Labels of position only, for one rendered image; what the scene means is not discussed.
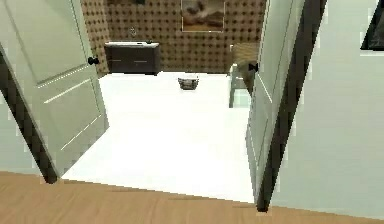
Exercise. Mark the framed brown wall picture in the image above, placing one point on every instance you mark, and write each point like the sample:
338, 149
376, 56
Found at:
203, 16

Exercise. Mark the dark brown vanity cabinet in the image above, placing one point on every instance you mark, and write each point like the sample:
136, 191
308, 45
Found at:
132, 60

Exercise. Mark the pale green room door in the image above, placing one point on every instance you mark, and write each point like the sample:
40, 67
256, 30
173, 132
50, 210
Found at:
50, 66
266, 100

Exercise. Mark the dark framed wall picture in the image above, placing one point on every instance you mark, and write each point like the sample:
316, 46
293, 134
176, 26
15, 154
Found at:
375, 30

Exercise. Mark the small grey basket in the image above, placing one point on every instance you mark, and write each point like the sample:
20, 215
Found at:
188, 83

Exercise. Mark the black round door knob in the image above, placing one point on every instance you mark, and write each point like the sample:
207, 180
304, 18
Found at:
93, 60
253, 67

